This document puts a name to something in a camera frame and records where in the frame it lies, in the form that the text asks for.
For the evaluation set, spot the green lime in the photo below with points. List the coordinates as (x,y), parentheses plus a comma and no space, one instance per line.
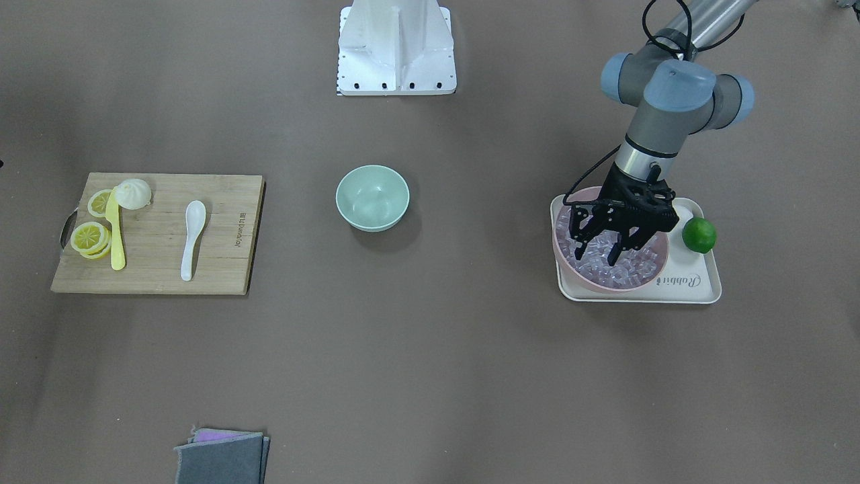
(699,235)

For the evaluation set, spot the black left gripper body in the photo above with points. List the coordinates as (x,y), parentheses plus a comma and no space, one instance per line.
(615,185)

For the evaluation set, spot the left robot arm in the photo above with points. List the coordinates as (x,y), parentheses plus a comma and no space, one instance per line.
(674,97)

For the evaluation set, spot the white ceramic spoon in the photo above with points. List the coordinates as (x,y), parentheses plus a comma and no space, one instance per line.
(195,220)

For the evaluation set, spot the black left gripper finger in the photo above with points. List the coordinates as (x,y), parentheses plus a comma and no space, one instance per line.
(626,240)
(582,236)

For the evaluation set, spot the folded grey purple cloth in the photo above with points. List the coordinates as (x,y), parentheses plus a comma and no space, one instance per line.
(222,456)

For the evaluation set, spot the cream plastic tray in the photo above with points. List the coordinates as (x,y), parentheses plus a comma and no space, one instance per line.
(686,277)

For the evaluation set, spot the pink bowl of ice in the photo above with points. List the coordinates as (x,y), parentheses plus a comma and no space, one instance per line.
(586,269)

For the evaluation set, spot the light green bowl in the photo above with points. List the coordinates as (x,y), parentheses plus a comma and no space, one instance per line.
(372,198)

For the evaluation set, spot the yellow plastic knife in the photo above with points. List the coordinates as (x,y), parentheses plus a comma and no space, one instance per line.
(112,214)

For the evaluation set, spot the lemon slice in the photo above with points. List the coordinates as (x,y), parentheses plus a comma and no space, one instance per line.
(97,204)
(91,240)

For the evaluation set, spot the wooden cutting board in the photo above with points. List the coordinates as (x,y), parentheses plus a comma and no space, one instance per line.
(154,239)

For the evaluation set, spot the white pillar mount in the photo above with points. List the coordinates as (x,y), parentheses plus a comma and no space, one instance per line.
(403,48)

